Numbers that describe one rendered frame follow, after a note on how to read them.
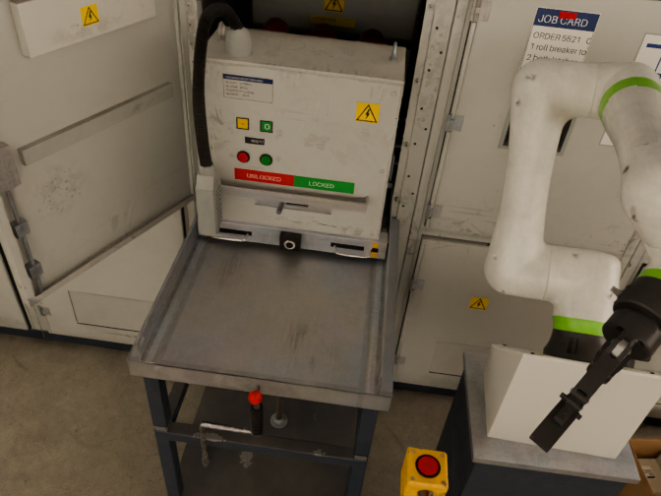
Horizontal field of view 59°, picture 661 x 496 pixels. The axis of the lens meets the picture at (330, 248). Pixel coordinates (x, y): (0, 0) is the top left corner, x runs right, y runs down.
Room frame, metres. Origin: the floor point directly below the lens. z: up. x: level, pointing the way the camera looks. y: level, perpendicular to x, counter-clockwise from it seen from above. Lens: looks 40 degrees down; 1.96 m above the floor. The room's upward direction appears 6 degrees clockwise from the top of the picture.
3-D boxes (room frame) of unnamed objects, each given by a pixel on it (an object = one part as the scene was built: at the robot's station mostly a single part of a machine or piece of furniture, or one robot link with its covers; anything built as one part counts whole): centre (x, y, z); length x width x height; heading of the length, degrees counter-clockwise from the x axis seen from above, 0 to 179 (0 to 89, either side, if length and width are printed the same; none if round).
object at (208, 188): (1.24, 0.33, 1.04); 0.08 x 0.05 x 0.17; 177
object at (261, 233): (1.31, 0.11, 0.90); 0.54 x 0.05 x 0.06; 87
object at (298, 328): (1.17, 0.12, 0.82); 0.68 x 0.62 x 0.06; 177
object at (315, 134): (1.30, 0.11, 1.15); 0.48 x 0.01 x 0.48; 87
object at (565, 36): (1.46, -0.51, 1.43); 0.15 x 0.01 x 0.21; 87
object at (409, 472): (0.62, -0.23, 0.85); 0.08 x 0.08 x 0.10; 87
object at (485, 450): (0.90, -0.57, 0.74); 0.38 x 0.32 x 0.02; 88
